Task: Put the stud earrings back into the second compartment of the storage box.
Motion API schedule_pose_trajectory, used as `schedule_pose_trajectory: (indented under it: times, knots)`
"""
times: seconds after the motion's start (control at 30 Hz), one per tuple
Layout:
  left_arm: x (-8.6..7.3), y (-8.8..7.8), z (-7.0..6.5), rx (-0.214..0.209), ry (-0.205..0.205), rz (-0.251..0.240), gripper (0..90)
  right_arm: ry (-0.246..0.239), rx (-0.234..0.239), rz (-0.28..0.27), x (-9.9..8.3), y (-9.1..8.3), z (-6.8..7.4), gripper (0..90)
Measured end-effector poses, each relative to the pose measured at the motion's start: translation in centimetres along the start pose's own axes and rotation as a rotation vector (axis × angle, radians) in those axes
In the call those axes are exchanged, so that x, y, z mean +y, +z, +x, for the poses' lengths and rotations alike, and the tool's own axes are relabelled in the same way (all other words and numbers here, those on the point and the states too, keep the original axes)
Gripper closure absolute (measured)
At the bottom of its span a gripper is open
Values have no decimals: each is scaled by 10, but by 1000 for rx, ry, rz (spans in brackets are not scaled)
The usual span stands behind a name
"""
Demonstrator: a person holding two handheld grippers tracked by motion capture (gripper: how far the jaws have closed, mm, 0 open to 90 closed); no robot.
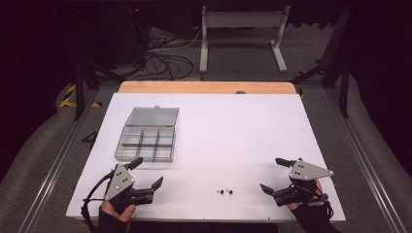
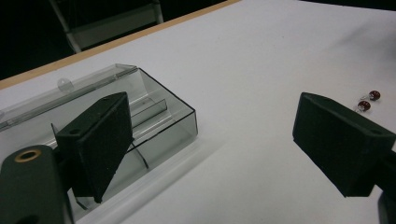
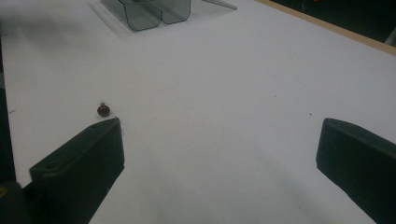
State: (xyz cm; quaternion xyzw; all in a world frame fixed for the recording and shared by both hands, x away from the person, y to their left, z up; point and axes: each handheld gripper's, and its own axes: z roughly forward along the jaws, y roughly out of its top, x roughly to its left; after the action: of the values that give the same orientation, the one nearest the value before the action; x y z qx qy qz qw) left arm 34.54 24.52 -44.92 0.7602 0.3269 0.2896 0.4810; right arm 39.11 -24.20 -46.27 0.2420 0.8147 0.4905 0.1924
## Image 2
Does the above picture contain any clear plastic compartment box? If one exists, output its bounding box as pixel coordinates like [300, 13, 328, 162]
[0, 63, 199, 222]

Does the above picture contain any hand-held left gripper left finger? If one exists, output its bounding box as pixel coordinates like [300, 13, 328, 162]
[53, 91, 134, 204]

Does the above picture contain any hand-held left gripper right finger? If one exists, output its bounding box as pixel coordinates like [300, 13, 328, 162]
[291, 91, 396, 198]

